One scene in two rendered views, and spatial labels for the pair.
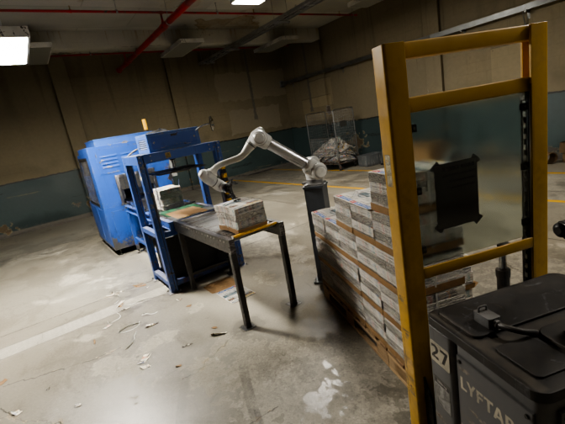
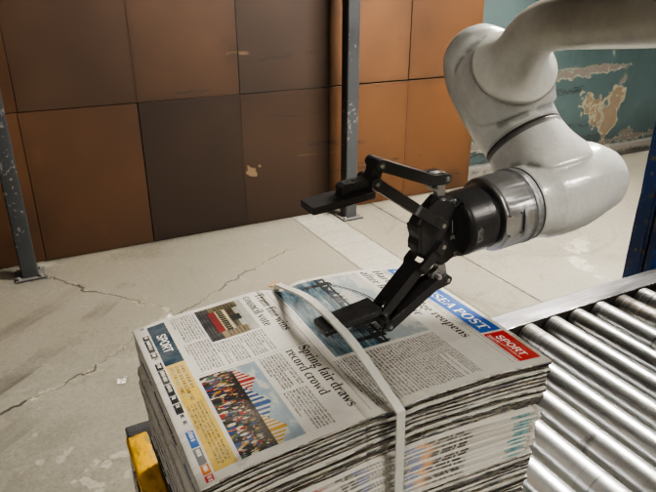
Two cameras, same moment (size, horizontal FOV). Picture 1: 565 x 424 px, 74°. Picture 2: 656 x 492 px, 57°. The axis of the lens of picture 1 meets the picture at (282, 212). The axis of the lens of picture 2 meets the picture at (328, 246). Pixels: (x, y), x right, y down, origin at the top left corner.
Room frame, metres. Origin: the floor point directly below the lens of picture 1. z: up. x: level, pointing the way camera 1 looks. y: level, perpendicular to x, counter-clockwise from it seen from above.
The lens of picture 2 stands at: (3.23, -0.22, 1.40)
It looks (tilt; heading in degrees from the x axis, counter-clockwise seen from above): 24 degrees down; 96
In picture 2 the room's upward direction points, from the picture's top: straight up
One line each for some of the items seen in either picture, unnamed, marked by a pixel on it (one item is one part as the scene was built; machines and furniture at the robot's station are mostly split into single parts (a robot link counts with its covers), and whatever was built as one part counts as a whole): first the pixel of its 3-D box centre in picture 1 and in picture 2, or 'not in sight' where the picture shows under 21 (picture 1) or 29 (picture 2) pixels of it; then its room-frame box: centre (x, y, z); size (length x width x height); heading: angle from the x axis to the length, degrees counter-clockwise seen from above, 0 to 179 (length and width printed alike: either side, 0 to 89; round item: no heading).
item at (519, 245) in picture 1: (480, 257); not in sight; (1.52, -0.82, 0.92); 0.57 x 0.01 x 0.05; 103
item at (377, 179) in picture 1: (419, 276); not in sight; (1.98, -0.72, 0.65); 0.39 x 0.30 x 1.29; 103
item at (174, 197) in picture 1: (167, 197); not in sight; (4.90, 1.47, 0.93); 0.38 x 0.30 x 0.26; 33
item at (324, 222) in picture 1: (366, 270); not in sight; (2.69, -0.56, 0.42); 1.17 x 0.39 x 0.83; 13
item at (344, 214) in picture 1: (366, 209); not in sight; (2.55, -0.60, 0.95); 0.38 x 0.29 x 0.23; 102
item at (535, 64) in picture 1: (532, 227); not in sight; (1.63, -1.14, 0.97); 0.09 x 0.09 x 1.75; 13
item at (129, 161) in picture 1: (171, 153); not in sight; (4.42, 1.16, 1.50); 0.94 x 0.68 x 0.10; 123
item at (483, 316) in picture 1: (507, 320); not in sight; (1.18, -0.73, 0.82); 0.18 x 0.14 x 0.08; 13
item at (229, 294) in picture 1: (235, 293); not in sight; (3.60, 0.63, 0.00); 0.37 x 0.29 x 0.01; 33
